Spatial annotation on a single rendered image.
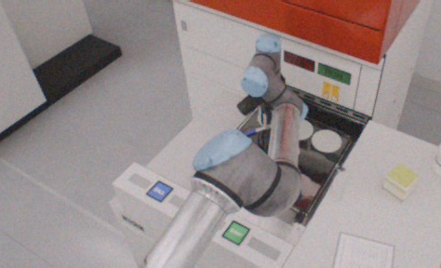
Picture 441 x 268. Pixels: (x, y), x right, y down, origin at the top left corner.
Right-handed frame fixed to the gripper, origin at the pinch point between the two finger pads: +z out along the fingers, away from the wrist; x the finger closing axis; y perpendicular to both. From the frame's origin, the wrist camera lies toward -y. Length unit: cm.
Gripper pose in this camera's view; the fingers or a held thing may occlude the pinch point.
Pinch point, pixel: (263, 126)
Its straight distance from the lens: 150.4
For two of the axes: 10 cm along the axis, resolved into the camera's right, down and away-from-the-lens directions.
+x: -4.6, -6.1, 6.5
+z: -0.2, 7.3, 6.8
